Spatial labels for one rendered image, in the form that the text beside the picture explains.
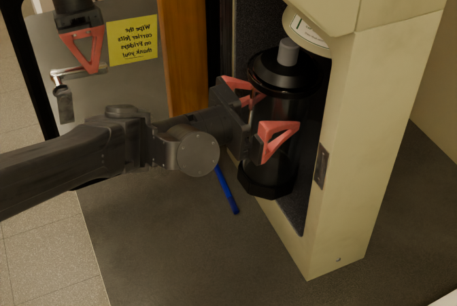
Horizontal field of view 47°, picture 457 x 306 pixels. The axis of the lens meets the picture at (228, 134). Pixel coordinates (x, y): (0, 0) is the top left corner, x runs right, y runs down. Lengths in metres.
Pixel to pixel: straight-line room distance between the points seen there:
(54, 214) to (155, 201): 1.29
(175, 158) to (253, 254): 0.33
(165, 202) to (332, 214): 0.35
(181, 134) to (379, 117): 0.24
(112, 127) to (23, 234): 1.61
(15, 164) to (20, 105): 2.29
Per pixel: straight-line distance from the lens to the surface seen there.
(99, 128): 0.64
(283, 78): 0.71
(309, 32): 0.67
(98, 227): 0.97
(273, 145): 0.75
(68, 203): 2.27
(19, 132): 2.64
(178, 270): 0.90
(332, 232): 0.80
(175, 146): 0.63
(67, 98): 0.81
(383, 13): 0.55
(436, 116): 1.18
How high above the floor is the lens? 1.70
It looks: 44 degrees down
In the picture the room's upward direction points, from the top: straight up
